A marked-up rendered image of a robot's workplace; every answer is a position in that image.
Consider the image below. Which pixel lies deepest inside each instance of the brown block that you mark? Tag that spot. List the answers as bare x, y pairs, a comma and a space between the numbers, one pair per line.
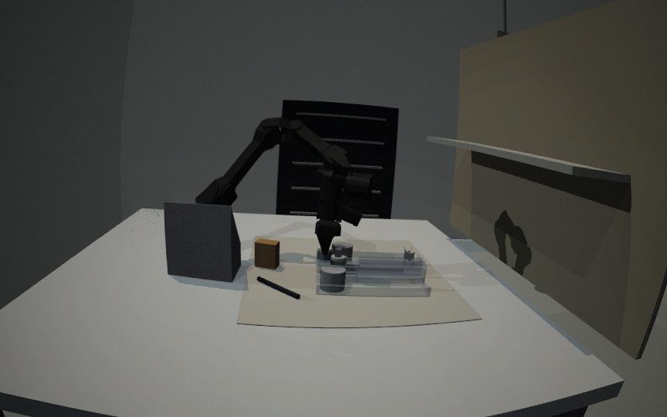
266, 253

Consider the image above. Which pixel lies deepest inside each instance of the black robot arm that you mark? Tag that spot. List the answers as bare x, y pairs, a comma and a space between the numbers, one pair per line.
337, 168

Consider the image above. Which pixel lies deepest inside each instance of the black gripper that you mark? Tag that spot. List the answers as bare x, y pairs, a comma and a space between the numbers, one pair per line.
327, 227

